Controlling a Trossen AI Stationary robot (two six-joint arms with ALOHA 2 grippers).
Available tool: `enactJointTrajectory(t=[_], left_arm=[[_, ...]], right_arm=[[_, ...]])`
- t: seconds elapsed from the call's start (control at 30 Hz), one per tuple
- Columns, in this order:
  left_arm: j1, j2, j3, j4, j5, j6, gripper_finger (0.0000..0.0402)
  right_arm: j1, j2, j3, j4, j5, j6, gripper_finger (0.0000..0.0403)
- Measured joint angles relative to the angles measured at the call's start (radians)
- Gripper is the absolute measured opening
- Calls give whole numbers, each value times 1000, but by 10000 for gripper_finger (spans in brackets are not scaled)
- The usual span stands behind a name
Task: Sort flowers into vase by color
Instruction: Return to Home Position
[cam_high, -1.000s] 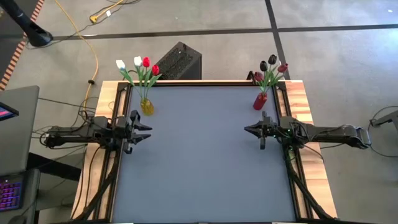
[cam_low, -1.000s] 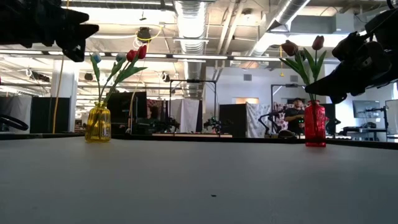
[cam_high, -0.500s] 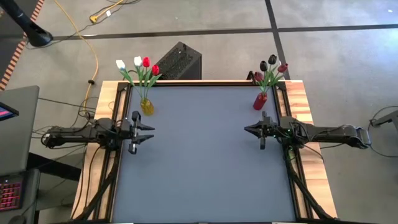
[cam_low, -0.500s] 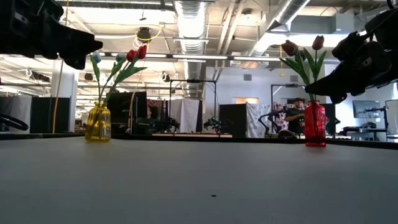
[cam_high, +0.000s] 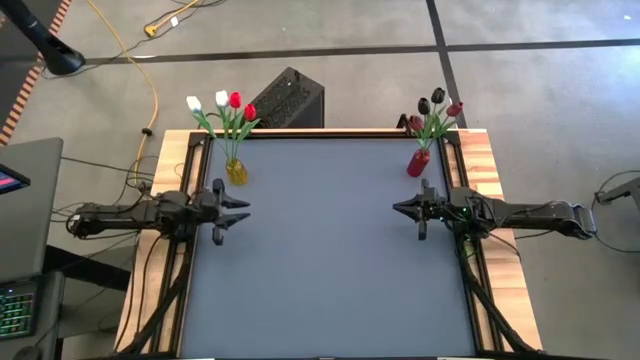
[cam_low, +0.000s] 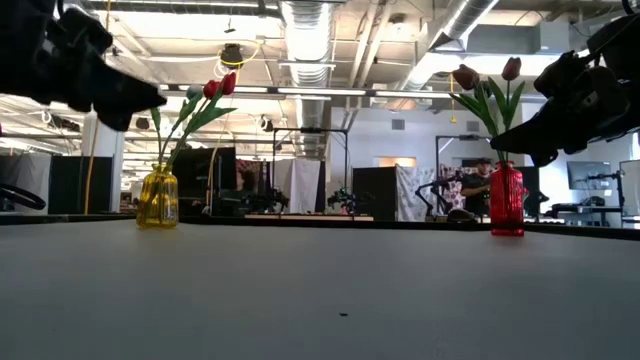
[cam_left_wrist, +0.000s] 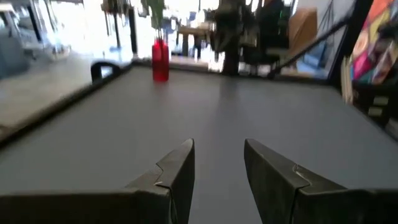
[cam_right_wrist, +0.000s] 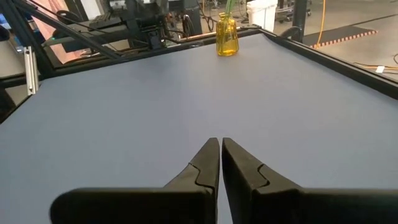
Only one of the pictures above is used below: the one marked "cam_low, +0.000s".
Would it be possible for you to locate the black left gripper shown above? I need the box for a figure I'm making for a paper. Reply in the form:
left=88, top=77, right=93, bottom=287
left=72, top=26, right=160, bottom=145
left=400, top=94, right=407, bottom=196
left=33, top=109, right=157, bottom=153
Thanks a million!
left=29, top=29, right=169, bottom=132

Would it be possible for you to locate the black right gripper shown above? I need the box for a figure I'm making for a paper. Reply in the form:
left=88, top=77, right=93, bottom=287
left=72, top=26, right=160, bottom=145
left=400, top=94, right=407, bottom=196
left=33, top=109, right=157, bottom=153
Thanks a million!
left=489, top=64, right=632, bottom=169

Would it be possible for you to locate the white artificial tulip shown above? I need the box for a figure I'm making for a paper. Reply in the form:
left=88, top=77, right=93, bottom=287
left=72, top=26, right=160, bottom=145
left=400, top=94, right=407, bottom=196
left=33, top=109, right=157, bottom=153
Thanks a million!
left=162, top=85, right=204, bottom=169

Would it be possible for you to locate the dark red artificial tulip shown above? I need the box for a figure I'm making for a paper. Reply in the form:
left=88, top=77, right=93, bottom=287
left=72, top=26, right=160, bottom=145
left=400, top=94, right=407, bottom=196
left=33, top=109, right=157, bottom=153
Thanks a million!
left=487, top=56, right=527, bottom=164
left=451, top=63, right=506, bottom=164

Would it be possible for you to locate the red glass vase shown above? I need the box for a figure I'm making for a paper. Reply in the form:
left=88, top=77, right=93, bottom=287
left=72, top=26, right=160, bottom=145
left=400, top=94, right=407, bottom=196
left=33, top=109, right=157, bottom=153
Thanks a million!
left=488, top=160, right=525, bottom=237

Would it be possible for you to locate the yellow glass vase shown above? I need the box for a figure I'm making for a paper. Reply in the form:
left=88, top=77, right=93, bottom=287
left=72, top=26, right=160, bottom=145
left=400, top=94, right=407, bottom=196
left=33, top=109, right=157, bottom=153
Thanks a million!
left=135, top=162, right=180, bottom=230

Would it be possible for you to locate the white square column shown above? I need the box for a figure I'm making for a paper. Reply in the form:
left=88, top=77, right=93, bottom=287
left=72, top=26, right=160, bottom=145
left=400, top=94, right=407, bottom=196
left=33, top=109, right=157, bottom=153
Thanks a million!
left=81, top=112, right=126, bottom=215

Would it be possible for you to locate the person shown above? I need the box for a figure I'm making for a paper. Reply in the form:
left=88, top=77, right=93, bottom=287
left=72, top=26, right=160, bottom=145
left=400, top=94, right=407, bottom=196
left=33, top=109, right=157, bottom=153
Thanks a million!
left=458, top=157, right=494, bottom=219
left=234, top=169, right=257, bottom=196

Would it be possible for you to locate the black equipment desk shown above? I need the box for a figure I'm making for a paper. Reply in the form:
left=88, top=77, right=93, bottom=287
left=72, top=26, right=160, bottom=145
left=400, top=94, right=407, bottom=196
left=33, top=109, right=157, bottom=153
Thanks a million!
left=549, top=195, right=626, bottom=227

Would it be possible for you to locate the black partition panel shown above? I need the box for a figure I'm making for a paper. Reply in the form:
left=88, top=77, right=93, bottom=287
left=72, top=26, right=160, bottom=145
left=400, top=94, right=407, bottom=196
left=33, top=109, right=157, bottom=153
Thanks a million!
left=352, top=166, right=399, bottom=222
left=48, top=155, right=115, bottom=215

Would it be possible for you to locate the small yellow hanging pendant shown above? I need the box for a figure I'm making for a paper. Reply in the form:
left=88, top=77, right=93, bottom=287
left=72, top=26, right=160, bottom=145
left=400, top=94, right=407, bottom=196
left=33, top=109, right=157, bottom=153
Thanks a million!
left=448, top=73, right=459, bottom=125

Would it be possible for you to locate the pale monitor screen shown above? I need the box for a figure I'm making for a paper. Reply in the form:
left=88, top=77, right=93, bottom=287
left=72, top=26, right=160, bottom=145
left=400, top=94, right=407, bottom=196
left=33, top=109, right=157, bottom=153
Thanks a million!
left=619, top=159, right=640, bottom=217

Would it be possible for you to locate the black screen panel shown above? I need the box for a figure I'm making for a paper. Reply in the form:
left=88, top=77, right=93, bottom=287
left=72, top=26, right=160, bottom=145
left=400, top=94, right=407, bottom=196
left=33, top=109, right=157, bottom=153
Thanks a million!
left=170, top=146, right=239, bottom=217

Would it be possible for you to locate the grey fabric panel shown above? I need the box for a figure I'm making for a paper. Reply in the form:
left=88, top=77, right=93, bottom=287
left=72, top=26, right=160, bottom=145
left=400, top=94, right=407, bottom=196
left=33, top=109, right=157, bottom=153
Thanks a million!
left=0, top=152, right=51, bottom=214

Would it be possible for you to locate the patterned white cloth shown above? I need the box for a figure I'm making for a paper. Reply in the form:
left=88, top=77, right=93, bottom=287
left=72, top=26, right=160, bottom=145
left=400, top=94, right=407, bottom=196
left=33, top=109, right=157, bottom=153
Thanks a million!
left=396, top=164, right=437, bottom=222

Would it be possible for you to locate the white hanging cloth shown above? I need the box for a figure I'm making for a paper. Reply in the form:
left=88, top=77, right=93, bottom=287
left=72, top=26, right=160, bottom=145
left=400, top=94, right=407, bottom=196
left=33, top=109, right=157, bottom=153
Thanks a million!
left=288, top=158, right=322, bottom=215

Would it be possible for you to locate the background wooden table top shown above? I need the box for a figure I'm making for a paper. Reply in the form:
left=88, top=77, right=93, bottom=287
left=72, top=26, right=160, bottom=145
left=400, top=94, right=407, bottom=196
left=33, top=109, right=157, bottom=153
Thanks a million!
left=244, top=213, right=375, bottom=223

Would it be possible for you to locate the yellow hanging power cord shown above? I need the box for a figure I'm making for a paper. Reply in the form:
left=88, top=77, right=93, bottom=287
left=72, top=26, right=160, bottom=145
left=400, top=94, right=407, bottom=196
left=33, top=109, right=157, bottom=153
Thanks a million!
left=82, top=0, right=114, bottom=216

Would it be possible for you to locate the black metal frame stand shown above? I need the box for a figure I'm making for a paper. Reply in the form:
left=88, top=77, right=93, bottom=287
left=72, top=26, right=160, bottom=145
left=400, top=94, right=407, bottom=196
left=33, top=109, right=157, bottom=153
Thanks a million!
left=433, top=133, right=497, bottom=221
left=272, top=127, right=350, bottom=216

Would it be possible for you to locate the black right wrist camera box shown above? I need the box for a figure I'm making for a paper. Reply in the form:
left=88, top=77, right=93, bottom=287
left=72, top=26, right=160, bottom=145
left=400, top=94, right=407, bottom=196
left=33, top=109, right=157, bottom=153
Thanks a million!
left=533, top=49, right=579, bottom=99

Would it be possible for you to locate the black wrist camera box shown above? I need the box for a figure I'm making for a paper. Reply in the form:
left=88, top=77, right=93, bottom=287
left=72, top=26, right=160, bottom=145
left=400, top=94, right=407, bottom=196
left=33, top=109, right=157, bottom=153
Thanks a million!
left=59, top=7, right=115, bottom=54
left=533, top=49, right=579, bottom=99

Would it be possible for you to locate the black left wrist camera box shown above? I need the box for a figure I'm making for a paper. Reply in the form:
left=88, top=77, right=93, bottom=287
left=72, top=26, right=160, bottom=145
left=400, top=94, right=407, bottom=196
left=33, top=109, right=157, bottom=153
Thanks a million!
left=59, top=7, right=115, bottom=54

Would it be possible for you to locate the black ceiling cord reel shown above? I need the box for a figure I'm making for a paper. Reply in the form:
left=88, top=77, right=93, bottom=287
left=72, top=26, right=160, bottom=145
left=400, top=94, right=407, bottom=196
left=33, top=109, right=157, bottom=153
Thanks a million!
left=219, top=42, right=245, bottom=70

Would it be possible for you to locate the black curved cable loop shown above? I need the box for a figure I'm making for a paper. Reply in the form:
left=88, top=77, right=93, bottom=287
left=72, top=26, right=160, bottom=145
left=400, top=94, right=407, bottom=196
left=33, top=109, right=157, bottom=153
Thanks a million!
left=0, top=182, right=48, bottom=211

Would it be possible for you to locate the black aluminium table frame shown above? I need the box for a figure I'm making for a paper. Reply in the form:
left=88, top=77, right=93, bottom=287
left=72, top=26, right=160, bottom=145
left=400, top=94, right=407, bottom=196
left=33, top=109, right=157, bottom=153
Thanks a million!
left=0, top=213, right=640, bottom=241

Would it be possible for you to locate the silver ventilation duct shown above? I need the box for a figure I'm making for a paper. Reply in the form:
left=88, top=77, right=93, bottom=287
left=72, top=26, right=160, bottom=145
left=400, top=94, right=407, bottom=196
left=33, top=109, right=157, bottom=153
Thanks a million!
left=394, top=0, right=501, bottom=94

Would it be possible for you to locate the silver ribbed round duct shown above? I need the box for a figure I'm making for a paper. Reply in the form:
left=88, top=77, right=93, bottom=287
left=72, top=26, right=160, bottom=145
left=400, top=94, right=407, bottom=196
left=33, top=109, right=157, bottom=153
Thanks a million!
left=278, top=0, right=335, bottom=132

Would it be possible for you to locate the long ceiling light rail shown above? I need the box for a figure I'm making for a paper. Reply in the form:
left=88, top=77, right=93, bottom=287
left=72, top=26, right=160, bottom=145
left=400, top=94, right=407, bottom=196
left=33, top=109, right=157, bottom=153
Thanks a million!
left=149, top=82, right=549, bottom=104

